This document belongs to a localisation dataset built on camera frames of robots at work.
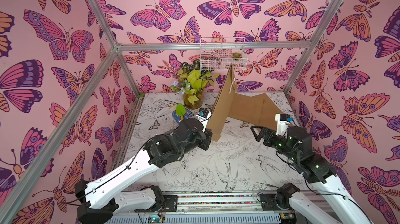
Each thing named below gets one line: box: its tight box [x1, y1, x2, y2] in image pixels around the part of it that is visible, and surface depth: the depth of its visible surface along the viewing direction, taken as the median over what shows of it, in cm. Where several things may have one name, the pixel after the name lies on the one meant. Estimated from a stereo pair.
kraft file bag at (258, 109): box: [228, 92, 284, 132], surface depth 112 cm
